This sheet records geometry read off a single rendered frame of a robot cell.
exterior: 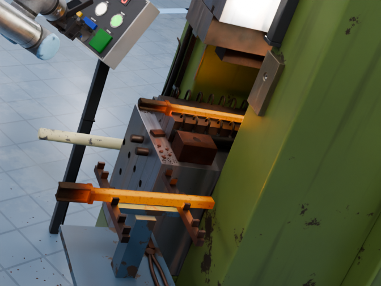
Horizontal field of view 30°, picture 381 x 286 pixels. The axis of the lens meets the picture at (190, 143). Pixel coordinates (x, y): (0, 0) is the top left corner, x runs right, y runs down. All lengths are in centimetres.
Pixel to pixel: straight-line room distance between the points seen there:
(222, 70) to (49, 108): 192
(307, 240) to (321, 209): 12
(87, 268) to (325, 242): 74
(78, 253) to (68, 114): 226
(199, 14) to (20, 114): 208
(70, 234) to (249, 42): 80
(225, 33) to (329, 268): 81
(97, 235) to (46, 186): 143
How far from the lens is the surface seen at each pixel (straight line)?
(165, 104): 233
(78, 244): 213
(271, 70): 203
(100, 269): 207
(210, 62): 254
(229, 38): 222
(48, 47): 229
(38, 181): 361
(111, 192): 189
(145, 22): 268
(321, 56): 187
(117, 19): 268
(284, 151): 197
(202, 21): 223
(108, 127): 428
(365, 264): 234
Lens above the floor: 197
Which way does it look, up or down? 26 degrees down
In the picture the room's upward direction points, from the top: 21 degrees clockwise
